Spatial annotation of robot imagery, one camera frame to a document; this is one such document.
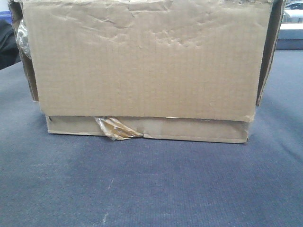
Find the plain brown cardboard box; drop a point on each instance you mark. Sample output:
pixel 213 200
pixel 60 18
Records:
pixel 159 69

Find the white low platform background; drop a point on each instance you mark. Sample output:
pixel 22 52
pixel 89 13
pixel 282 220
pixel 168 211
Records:
pixel 291 30

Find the blue plastic bin far left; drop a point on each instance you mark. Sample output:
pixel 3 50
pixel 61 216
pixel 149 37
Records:
pixel 5 13

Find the dark robot arm sleeve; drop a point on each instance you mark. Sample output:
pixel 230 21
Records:
pixel 9 53

